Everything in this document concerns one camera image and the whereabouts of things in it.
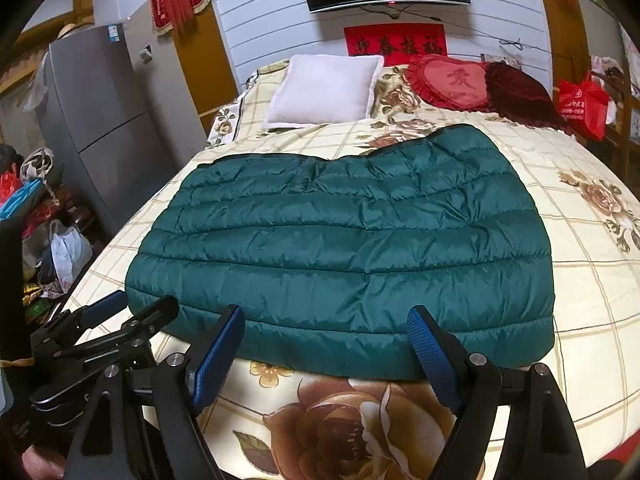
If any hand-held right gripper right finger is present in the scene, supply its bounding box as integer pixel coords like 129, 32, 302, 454
406, 305, 589, 480

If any white square pillow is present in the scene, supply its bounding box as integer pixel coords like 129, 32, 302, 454
262, 53, 385, 130

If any white plastic bag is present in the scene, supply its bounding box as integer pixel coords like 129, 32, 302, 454
49, 219, 94, 287

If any bed with floral sheet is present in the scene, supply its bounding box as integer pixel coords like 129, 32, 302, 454
50, 57, 640, 480

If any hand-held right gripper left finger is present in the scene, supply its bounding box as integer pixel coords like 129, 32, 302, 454
62, 304, 247, 480

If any person's left hand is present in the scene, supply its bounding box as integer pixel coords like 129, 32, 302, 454
20, 446, 68, 480

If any red heart-shaped cushion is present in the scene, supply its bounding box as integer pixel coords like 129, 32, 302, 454
404, 53, 494, 112

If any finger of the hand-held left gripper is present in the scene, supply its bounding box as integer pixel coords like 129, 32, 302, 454
75, 294, 180, 362
45, 289, 129, 342

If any dark red velvet cushion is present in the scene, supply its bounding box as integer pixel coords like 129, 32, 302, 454
482, 61, 574, 136

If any grey refrigerator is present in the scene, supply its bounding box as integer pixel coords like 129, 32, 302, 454
37, 23, 209, 242

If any wooden shelf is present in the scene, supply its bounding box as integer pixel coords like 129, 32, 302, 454
589, 54, 640, 188

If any black wall cable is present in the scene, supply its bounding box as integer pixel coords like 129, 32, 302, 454
444, 20, 557, 54

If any red plastic bag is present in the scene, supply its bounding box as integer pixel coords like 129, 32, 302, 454
557, 72, 611, 142

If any patterned fabric pouch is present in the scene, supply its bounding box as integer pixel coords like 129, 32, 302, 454
20, 147, 57, 182

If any red wall banner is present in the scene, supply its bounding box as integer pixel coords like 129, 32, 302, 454
343, 23, 448, 67

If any green down jacket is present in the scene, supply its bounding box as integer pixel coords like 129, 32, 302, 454
125, 124, 557, 380

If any blue bag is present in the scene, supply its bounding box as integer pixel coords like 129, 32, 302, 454
0, 179, 44, 221

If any straw hat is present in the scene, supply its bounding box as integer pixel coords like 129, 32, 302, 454
55, 22, 92, 41

